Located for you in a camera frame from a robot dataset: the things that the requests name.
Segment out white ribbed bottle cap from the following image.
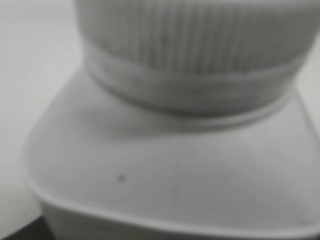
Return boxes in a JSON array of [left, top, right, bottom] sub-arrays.
[[74, 0, 320, 115]]

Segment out white yogurt drink bottle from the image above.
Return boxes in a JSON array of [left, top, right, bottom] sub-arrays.
[[22, 71, 320, 240]]

